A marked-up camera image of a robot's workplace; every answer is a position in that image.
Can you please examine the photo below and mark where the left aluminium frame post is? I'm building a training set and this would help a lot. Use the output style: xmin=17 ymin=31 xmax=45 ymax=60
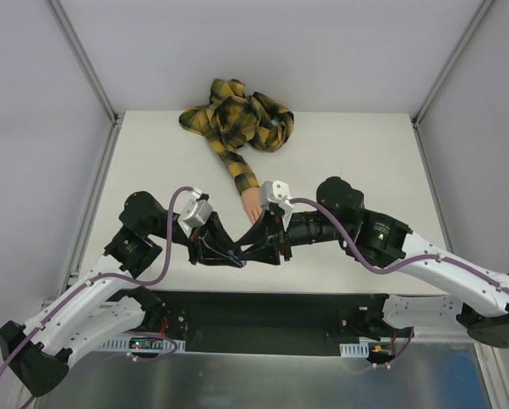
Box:
xmin=45 ymin=0 xmax=119 ymax=124

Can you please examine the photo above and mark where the white cable duct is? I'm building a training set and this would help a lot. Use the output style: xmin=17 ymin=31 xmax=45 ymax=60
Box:
xmin=338 ymin=340 xmax=396 ymax=359
xmin=98 ymin=334 xmax=186 ymax=354

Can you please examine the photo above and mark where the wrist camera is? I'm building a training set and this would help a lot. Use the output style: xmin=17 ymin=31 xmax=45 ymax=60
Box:
xmin=178 ymin=188 xmax=213 ymax=238
xmin=259 ymin=180 xmax=294 ymax=231

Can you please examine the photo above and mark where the right aluminium frame post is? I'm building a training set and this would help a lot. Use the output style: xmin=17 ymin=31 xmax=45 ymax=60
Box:
xmin=411 ymin=0 xmax=498 ymax=130

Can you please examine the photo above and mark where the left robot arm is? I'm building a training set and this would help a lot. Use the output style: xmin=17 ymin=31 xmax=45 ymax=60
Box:
xmin=0 ymin=187 xmax=246 ymax=398

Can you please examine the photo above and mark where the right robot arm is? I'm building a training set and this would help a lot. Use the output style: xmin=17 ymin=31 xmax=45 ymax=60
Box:
xmin=236 ymin=176 xmax=509 ymax=349

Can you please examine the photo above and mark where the aluminium frame post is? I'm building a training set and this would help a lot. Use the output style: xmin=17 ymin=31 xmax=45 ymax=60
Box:
xmin=45 ymin=0 xmax=119 ymax=124
xmin=411 ymin=0 xmax=498 ymax=130

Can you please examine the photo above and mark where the yellow plaid shirt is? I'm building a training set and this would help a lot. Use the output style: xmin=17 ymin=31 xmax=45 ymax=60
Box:
xmin=178 ymin=79 xmax=295 ymax=193

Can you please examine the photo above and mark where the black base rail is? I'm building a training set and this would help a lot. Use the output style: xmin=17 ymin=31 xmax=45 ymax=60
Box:
xmin=90 ymin=288 xmax=464 ymax=354

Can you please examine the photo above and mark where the left white cable duct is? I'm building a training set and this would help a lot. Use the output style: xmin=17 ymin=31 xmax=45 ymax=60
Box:
xmin=98 ymin=334 xmax=186 ymax=354

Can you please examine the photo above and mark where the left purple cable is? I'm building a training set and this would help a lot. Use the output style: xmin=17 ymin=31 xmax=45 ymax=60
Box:
xmin=0 ymin=186 xmax=202 ymax=409

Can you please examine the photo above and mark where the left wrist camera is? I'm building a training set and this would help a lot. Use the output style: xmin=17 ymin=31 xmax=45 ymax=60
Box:
xmin=178 ymin=188 xmax=213 ymax=238

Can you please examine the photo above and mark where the right white cable duct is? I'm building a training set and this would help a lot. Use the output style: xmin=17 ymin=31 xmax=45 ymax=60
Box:
xmin=338 ymin=340 xmax=396 ymax=359

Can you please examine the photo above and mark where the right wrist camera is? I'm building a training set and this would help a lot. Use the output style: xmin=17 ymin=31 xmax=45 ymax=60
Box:
xmin=259 ymin=180 xmax=294 ymax=231

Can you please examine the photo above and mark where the mannequin hand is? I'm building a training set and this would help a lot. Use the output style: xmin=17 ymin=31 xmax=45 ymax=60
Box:
xmin=240 ymin=187 xmax=263 ymax=224

